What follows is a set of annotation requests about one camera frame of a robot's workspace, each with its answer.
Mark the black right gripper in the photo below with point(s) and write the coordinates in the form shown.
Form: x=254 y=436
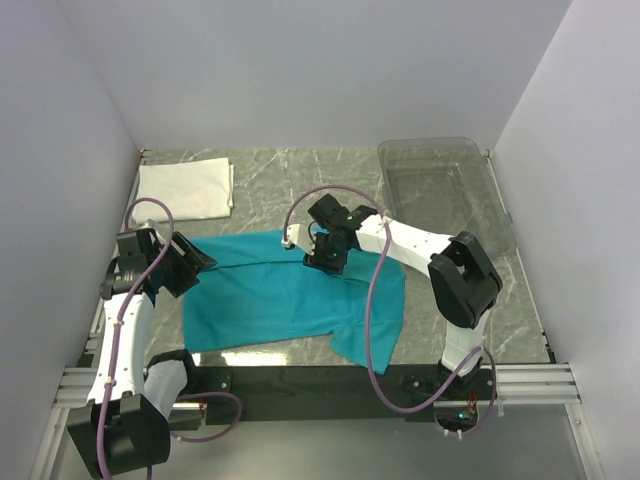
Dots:
x=317 y=259

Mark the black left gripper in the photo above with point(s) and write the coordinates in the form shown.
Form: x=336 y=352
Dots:
x=190 y=263

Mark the teal t shirt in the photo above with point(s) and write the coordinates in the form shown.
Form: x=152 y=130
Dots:
x=260 y=293

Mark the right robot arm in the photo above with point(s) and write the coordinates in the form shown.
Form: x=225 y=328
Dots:
x=464 y=280

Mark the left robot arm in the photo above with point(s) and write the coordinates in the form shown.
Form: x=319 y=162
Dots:
x=124 y=425

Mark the folded white t shirt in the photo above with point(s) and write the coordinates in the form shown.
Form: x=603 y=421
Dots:
x=199 y=190

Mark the clear plastic bin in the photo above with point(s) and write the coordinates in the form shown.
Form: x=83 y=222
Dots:
x=444 y=185

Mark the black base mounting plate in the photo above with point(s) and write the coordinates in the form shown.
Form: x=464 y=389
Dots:
x=307 y=393

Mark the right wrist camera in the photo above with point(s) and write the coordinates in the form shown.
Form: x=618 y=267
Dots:
x=299 y=236

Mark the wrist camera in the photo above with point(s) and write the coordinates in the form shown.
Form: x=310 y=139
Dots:
x=299 y=236
x=137 y=249

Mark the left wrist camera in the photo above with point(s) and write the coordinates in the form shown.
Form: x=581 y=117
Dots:
x=137 y=249

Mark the aluminium rail frame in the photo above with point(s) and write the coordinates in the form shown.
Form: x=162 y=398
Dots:
x=414 y=388

